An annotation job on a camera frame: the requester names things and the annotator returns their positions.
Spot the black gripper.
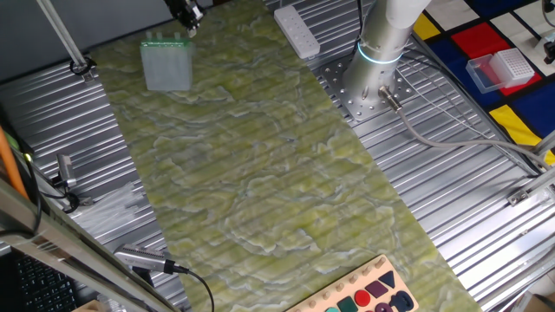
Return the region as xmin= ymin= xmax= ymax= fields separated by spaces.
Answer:
xmin=163 ymin=0 xmax=205 ymax=38

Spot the green-topped pipette tip holder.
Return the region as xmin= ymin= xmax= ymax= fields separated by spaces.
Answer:
xmin=139 ymin=37 xmax=195 ymax=93

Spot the white perforated pipette tip box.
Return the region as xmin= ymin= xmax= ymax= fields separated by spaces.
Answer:
xmin=488 ymin=47 xmax=536 ymax=89

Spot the white power strip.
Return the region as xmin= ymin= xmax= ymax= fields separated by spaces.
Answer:
xmin=273 ymin=4 xmax=322 ymax=61

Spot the black pole clamp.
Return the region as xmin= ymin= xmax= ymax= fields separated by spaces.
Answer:
xmin=69 ymin=55 xmax=97 ymax=84

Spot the aluminium pole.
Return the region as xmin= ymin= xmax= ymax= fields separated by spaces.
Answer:
xmin=35 ymin=0 xmax=90 ymax=73

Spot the green marble pattern mat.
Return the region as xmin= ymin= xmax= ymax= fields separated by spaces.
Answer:
xmin=88 ymin=0 xmax=485 ymax=312

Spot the colourful block pattern mat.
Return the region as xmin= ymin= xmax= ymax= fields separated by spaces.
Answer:
xmin=411 ymin=0 xmax=555 ymax=168

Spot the clear plastic box lid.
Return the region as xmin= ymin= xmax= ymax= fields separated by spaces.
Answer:
xmin=466 ymin=52 xmax=506 ymax=94

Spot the tan cardboard piece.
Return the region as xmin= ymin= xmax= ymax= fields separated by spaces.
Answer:
xmin=73 ymin=299 xmax=105 ymax=312

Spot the wooden shape puzzle board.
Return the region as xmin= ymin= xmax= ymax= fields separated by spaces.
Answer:
xmin=284 ymin=253 xmax=421 ymax=312

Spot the black keyboard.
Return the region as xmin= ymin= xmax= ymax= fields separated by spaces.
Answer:
xmin=12 ymin=253 xmax=79 ymax=312

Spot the navy triangle puzzle piece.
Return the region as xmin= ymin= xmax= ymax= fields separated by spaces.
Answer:
xmin=377 ymin=270 xmax=397 ymax=289

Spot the green puzzle piece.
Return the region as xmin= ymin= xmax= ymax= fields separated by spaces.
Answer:
xmin=336 ymin=296 xmax=359 ymax=312

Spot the purple square puzzle piece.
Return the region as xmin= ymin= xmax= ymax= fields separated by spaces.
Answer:
xmin=364 ymin=280 xmax=389 ymax=299

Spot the blue number puzzle piece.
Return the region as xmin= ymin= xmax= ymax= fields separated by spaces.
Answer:
xmin=388 ymin=289 xmax=415 ymax=312

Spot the black stand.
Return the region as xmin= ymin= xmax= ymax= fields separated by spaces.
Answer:
xmin=540 ymin=0 xmax=555 ymax=66

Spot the short aluminium profile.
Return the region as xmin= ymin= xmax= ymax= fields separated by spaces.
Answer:
xmin=532 ymin=132 xmax=555 ymax=158

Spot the brown cardboard box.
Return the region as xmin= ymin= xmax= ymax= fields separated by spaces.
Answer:
xmin=526 ymin=293 xmax=555 ymax=312

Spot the black base cable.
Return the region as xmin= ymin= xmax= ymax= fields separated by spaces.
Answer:
xmin=351 ymin=0 xmax=368 ymax=47

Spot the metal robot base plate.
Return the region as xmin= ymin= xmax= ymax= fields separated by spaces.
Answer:
xmin=318 ymin=52 xmax=418 ymax=123

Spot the small silver camera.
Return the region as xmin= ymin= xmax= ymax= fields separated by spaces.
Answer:
xmin=55 ymin=153 xmax=78 ymax=188

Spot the black small camera mount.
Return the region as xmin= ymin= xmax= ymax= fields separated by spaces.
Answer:
xmin=41 ymin=172 xmax=82 ymax=213

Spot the orange cable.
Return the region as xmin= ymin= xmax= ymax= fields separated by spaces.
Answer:
xmin=0 ymin=125 xmax=29 ymax=200

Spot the black looped cable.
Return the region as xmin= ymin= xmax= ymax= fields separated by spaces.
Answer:
xmin=0 ymin=158 xmax=44 ymax=239

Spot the silver depth camera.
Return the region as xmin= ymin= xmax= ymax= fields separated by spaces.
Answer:
xmin=113 ymin=243 xmax=177 ymax=275

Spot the large aluminium frame beam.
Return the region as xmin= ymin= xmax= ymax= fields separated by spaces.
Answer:
xmin=0 ymin=179 xmax=181 ymax=312

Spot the black camera cable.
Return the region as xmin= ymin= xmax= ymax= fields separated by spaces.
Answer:
xmin=173 ymin=263 xmax=216 ymax=312

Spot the thick grey cable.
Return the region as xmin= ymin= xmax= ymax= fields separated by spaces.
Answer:
xmin=377 ymin=85 xmax=555 ymax=171

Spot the aluminium profile with bracket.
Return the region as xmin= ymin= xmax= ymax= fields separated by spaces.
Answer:
xmin=506 ymin=166 xmax=555 ymax=208

